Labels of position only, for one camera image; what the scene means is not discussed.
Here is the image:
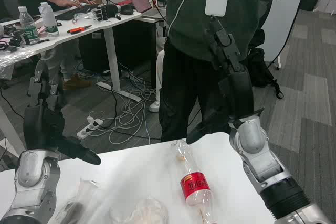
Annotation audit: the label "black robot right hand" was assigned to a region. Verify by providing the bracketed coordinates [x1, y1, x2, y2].
[185, 15, 265, 145]

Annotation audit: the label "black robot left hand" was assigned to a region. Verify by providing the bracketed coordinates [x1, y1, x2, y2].
[23, 57, 102, 166]

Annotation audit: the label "dark food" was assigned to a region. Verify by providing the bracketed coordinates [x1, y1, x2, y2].
[54, 178, 100, 224]

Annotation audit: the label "black backpack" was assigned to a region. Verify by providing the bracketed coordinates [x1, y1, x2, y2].
[246, 47, 285, 100]

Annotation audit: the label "white power strip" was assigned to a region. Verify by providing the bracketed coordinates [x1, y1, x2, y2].
[76, 118, 104, 140]

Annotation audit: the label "person in white trousers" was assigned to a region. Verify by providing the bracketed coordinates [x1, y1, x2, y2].
[148, 49, 166, 113]

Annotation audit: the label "person in dark green hoodie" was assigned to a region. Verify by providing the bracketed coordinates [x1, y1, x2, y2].
[136, 0, 336, 143]

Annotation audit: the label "clear water bottle green label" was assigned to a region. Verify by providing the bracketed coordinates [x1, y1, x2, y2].
[39, 2, 60, 37]
[18, 6, 40, 45]

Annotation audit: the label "white standing desk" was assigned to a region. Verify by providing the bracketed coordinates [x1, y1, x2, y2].
[0, 3, 169, 103]

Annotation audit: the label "empty plastic bottle red label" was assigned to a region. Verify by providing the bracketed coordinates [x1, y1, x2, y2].
[170, 140, 215, 224]

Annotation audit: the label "black keyboard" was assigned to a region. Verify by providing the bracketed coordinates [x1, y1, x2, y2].
[55, 3, 106, 21]

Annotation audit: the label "crumpled white tissue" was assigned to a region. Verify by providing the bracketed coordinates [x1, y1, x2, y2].
[109, 197, 169, 224]

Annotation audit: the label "black spare robotic hand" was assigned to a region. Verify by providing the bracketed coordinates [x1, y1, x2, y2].
[93, 3, 123, 22]

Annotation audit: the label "tangle of floor cables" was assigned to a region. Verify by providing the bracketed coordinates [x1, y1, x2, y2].
[86, 61, 163, 146]

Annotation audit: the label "orange-handled pliers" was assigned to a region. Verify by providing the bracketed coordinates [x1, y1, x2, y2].
[67, 24, 93, 34]

